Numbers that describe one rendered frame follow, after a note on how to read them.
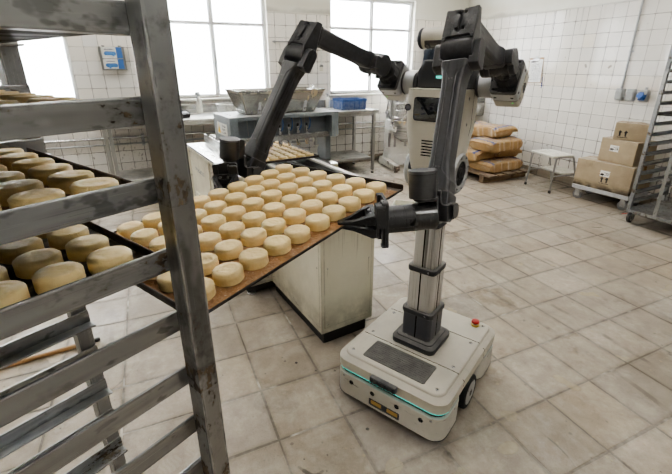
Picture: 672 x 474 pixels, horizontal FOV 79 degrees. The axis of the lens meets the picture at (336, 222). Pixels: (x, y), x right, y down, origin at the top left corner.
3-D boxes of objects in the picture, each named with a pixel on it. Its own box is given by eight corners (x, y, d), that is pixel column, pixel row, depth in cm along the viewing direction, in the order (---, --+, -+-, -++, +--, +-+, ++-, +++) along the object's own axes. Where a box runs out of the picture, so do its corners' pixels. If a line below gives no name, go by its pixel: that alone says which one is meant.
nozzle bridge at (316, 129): (218, 166, 265) (212, 112, 253) (315, 154, 300) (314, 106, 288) (234, 177, 239) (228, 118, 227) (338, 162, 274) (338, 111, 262)
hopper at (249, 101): (226, 112, 256) (224, 89, 251) (305, 107, 283) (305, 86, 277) (241, 116, 233) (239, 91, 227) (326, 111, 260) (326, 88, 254)
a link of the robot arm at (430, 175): (459, 216, 90) (421, 213, 95) (459, 163, 87) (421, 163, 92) (440, 230, 80) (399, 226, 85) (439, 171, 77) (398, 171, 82)
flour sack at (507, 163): (488, 175, 532) (490, 163, 526) (465, 168, 566) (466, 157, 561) (525, 168, 564) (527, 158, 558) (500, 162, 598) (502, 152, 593)
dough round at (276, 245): (259, 249, 75) (258, 239, 74) (284, 241, 78) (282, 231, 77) (271, 259, 71) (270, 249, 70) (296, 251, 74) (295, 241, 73)
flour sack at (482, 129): (456, 133, 590) (457, 121, 584) (476, 130, 610) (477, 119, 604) (497, 140, 532) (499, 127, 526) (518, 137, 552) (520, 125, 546)
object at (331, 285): (271, 291, 279) (263, 163, 247) (315, 279, 296) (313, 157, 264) (321, 348, 223) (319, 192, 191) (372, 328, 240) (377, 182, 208)
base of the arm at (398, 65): (396, 90, 160) (405, 62, 160) (387, 80, 153) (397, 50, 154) (377, 89, 165) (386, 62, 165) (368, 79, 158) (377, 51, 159)
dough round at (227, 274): (223, 291, 63) (220, 281, 62) (208, 279, 66) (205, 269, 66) (250, 278, 66) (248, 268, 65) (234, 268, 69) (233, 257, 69)
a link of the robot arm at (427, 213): (443, 231, 83) (434, 224, 88) (443, 198, 81) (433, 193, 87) (410, 234, 82) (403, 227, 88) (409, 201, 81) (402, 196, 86)
